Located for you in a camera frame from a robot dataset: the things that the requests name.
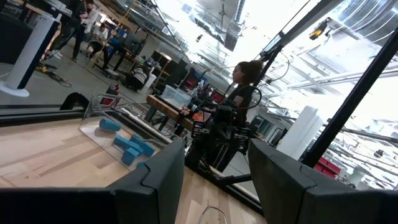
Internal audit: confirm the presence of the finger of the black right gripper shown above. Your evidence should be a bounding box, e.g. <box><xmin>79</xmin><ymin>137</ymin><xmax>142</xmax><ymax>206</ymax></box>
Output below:
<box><xmin>222</xmin><ymin>144</ymin><xmax>237</xmax><ymax>172</ymax></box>
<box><xmin>206</xmin><ymin>144</ymin><xmax>223</xmax><ymax>172</ymax></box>

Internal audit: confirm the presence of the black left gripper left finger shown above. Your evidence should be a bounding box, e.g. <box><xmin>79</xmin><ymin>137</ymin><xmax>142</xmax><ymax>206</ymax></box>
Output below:
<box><xmin>0</xmin><ymin>139</ymin><xmax>186</xmax><ymax>224</ymax></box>

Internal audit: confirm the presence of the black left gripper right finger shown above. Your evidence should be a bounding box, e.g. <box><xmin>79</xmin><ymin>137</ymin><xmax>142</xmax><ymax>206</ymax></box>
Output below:
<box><xmin>248</xmin><ymin>139</ymin><xmax>398</xmax><ymax>224</ymax></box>

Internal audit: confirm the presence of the long blue block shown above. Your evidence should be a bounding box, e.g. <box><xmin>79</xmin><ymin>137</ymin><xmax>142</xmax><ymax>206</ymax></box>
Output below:
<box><xmin>130</xmin><ymin>133</ymin><xmax>156</xmax><ymax>158</ymax></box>

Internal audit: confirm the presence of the blue rectangular block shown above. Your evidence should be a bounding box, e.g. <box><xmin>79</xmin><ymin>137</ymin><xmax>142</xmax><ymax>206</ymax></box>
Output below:
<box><xmin>129</xmin><ymin>139</ymin><xmax>144</xmax><ymax>155</ymax></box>
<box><xmin>113</xmin><ymin>135</ymin><xmax>131</xmax><ymax>149</ymax></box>

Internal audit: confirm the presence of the blue cylinder block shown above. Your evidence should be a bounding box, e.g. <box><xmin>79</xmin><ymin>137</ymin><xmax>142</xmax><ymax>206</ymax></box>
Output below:
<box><xmin>98</xmin><ymin>118</ymin><xmax>122</xmax><ymax>133</ymax></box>

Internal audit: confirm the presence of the red storage bin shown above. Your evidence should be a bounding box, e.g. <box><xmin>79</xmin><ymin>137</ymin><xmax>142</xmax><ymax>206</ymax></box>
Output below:
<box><xmin>313</xmin><ymin>157</ymin><xmax>343</xmax><ymax>180</ymax></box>

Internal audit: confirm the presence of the person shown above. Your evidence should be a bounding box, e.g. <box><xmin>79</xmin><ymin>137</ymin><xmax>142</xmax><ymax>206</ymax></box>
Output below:
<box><xmin>223</xmin><ymin>59</ymin><xmax>265</xmax><ymax>125</ymax></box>
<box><xmin>58</xmin><ymin>0</ymin><xmax>100</xmax><ymax>62</ymax></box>
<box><xmin>123</xmin><ymin>63</ymin><xmax>150</xmax><ymax>93</ymax></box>
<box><xmin>88</xmin><ymin>23</ymin><xmax>109</xmax><ymax>68</ymax></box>

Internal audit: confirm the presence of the clear plastic bin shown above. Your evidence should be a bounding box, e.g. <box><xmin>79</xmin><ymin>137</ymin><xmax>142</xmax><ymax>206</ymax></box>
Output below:
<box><xmin>196</xmin><ymin>205</ymin><xmax>229</xmax><ymax>224</ymax></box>
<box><xmin>79</xmin><ymin>92</ymin><xmax>175</xmax><ymax>172</ymax></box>

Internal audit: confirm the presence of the clear storage tub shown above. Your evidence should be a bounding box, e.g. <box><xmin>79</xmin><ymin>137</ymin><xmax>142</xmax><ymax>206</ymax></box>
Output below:
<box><xmin>161</xmin><ymin>84</ymin><xmax>192</xmax><ymax>108</ymax></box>

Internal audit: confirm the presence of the wooden workbench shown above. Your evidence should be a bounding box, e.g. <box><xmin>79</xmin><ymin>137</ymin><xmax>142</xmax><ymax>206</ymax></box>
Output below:
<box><xmin>146</xmin><ymin>95</ymin><xmax>200</xmax><ymax>131</ymax></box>

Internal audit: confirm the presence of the red black toolbox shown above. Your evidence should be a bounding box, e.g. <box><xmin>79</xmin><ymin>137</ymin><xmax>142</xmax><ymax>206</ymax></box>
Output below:
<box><xmin>101</xmin><ymin>83</ymin><xmax>121</xmax><ymax>105</ymax></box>

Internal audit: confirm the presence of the yellow black hanging device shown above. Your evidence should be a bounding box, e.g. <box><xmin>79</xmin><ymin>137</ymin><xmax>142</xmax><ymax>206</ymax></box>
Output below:
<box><xmin>308</xmin><ymin>18</ymin><xmax>330</xmax><ymax>41</ymax></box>

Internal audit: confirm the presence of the black cabinet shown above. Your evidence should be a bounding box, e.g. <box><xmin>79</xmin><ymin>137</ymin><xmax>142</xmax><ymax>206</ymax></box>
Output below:
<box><xmin>0</xmin><ymin>15</ymin><xmax>35</xmax><ymax>65</ymax></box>

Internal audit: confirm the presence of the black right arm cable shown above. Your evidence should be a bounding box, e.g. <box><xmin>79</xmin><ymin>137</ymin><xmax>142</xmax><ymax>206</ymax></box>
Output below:
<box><xmin>238</xmin><ymin>85</ymin><xmax>262</xmax><ymax>110</ymax></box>

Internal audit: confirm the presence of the black arched bracket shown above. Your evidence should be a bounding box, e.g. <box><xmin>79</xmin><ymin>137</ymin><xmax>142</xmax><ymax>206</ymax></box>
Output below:
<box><xmin>59</xmin><ymin>91</ymin><xmax>90</xmax><ymax>111</ymax></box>

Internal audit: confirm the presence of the black metal rig frame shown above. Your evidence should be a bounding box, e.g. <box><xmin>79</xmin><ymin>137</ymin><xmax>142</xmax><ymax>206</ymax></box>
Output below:
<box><xmin>0</xmin><ymin>0</ymin><xmax>398</xmax><ymax>215</ymax></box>

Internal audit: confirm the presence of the white pedestal stand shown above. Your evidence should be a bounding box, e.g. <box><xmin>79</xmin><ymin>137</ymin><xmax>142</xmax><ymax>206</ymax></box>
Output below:
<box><xmin>0</xmin><ymin>14</ymin><xmax>60</xmax><ymax>98</ymax></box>

